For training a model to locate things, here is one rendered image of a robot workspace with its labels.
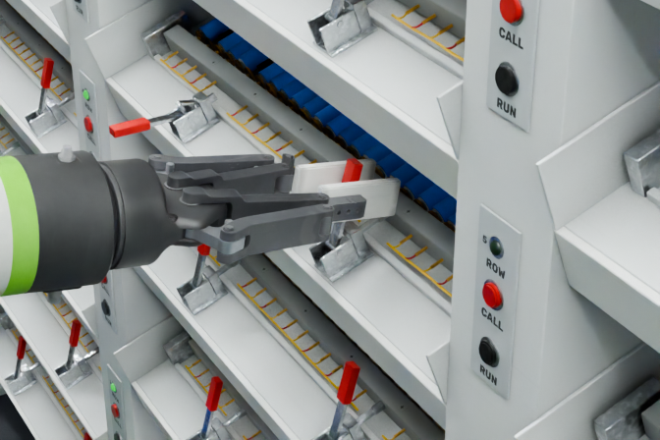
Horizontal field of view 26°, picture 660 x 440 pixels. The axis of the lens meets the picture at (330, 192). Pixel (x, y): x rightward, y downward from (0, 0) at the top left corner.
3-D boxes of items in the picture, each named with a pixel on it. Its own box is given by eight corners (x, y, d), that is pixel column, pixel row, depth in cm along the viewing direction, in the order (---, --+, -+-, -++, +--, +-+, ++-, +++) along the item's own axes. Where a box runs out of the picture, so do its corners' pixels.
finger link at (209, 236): (157, 198, 99) (178, 234, 95) (228, 197, 101) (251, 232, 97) (153, 230, 100) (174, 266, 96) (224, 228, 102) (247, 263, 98)
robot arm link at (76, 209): (44, 180, 89) (-4, 122, 96) (31, 341, 94) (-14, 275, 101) (134, 172, 92) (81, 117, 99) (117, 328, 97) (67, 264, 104)
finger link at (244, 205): (180, 185, 100) (185, 194, 99) (327, 183, 104) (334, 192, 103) (173, 235, 101) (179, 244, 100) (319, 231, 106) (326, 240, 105)
